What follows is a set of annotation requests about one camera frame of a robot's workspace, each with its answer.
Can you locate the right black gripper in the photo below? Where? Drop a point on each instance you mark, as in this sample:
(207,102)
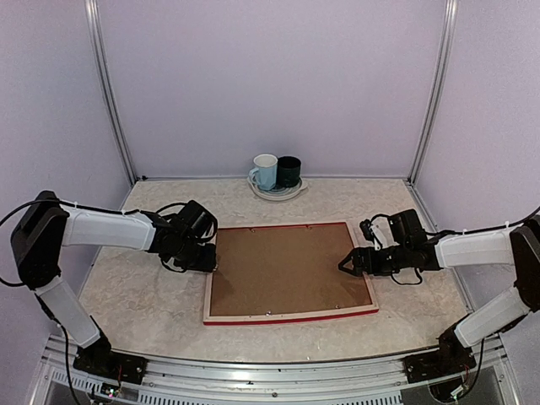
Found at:
(359,266)

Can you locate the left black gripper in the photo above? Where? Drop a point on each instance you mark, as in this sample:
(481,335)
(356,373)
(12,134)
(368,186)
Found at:
(207,265)

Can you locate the red and wood picture frame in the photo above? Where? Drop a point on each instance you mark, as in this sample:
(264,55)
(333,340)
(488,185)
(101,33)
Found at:
(291,318)

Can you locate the brown backing board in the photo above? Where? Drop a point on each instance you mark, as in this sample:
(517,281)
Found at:
(287,270)

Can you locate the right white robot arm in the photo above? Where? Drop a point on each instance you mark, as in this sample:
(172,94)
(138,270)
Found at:
(497,266)

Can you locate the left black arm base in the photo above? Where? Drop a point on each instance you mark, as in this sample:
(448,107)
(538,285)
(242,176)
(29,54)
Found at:
(100,359)

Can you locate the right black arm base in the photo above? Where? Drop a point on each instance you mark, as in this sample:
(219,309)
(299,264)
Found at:
(449,358)

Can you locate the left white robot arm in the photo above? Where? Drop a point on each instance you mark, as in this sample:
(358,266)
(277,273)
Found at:
(55,238)

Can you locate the light blue mug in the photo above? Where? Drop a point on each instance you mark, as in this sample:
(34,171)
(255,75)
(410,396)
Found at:
(264,173)

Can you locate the white plate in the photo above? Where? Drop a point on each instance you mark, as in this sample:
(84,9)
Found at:
(279,194)

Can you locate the dark green mug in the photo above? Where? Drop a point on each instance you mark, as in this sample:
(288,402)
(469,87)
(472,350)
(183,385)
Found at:
(288,171)

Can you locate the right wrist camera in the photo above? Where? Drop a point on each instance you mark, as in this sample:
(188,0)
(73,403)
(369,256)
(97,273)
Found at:
(373,234)

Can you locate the left aluminium corner post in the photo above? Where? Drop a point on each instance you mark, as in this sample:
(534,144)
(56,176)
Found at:
(98,45)

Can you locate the aluminium corner post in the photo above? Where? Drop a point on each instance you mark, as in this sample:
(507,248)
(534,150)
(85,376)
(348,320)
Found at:
(437,88)
(98,45)

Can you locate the right aluminium corner post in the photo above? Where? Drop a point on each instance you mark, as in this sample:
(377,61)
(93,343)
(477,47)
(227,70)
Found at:
(437,88)

